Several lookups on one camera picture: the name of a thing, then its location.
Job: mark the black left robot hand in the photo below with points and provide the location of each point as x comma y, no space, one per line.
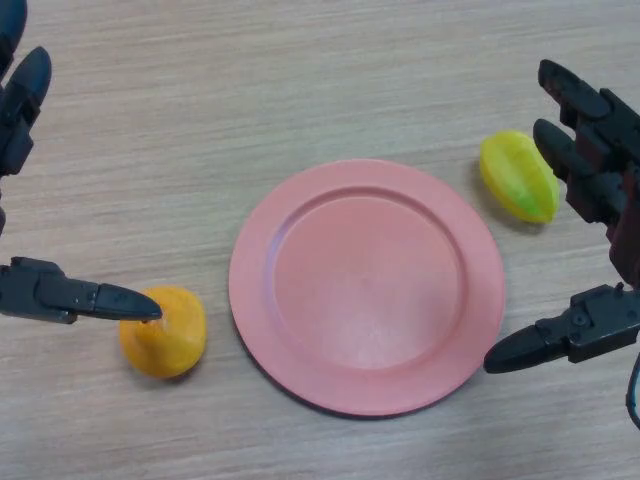
50,292

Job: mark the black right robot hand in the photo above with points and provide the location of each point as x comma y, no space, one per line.
600,330

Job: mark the yellow orange pear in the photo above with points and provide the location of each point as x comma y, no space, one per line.
170,345

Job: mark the pink round plate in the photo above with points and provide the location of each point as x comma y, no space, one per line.
365,290

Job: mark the yellow green starfruit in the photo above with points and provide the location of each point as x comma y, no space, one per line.
515,175

